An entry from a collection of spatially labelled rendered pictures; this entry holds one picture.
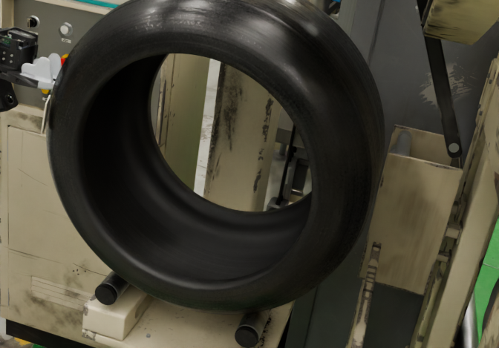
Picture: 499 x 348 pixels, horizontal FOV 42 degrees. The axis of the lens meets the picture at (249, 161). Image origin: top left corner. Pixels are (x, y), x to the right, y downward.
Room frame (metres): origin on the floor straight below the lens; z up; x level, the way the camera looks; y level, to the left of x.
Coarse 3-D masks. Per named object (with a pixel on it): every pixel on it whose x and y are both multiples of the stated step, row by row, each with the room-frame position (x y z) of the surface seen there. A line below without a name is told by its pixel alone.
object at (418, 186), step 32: (416, 160) 1.18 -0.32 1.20; (448, 160) 1.35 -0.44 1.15; (384, 192) 1.19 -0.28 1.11; (416, 192) 1.18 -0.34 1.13; (448, 192) 1.17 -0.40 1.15; (384, 224) 1.19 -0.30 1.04; (416, 224) 1.18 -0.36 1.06; (384, 256) 1.19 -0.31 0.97; (416, 256) 1.17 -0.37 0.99; (416, 288) 1.17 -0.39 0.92
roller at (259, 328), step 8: (256, 312) 0.99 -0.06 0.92; (264, 312) 1.00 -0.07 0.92; (248, 320) 0.96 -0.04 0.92; (256, 320) 0.97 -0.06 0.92; (264, 320) 0.99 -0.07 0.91; (240, 328) 0.94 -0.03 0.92; (248, 328) 0.94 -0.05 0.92; (256, 328) 0.95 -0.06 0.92; (240, 336) 0.94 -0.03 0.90; (248, 336) 0.94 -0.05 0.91; (256, 336) 0.94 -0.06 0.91; (240, 344) 0.94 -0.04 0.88; (248, 344) 0.94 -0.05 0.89
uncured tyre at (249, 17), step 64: (128, 0) 1.06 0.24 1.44; (192, 0) 1.00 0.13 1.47; (256, 0) 1.01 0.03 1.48; (64, 64) 1.05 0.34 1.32; (128, 64) 0.98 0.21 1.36; (256, 64) 0.94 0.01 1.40; (320, 64) 0.95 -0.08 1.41; (64, 128) 1.01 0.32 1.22; (128, 128) 1.28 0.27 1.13; (320, 128) 0.92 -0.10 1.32; (384, 128) 1.12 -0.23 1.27; (64, 192) 1.01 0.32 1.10; (128, 192) 1.23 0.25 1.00; (192, 192) 1.28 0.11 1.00; (320, 192) 0.91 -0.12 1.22; (128, 256) 0.98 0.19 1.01; (192, 256) 1.16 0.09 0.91; (256, 256) 1.18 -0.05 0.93; (320, 256) 0.91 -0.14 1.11
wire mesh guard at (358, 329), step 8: (376, 248) 1.17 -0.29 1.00; (376, 256) 1.13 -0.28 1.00; (368, 264) 1.10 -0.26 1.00; (376, 264) 1.10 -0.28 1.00; (368, 272) 1.07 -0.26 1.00; (368, 280) 1.04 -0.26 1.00; (368, 288) 1.01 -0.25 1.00; (360, 296) 1.27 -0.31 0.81; (368, 296) 0.98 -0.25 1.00; (360, 304) 0.96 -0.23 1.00; (368, 304) 0.96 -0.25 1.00; (360, 312) 0.93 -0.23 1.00; (368, 312) 0.94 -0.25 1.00; (360, 320) 0.91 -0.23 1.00; (352, 328) 1.27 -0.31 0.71; (360, 328) 0.89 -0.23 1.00; (352, 336) 1.17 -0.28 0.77; (360, 336) 0.86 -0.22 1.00; (352, 344) 0.84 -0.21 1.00; (360, 344) 0.84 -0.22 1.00
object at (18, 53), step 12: (0, 36) 1.14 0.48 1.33; (12, 36) 1.18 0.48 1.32; (24, 36) 1.17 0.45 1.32; (36, 36) 1.20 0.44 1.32; (0, 48) 1.14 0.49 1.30; (12, 48) 1.13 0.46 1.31; (24, 48) 1.15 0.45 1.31; (36, 48) 1.19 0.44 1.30; (0, 60) 1.15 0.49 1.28; (12, 60) 1.14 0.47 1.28; (24, 60) 1.17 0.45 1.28; (0, 72) 1.15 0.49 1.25
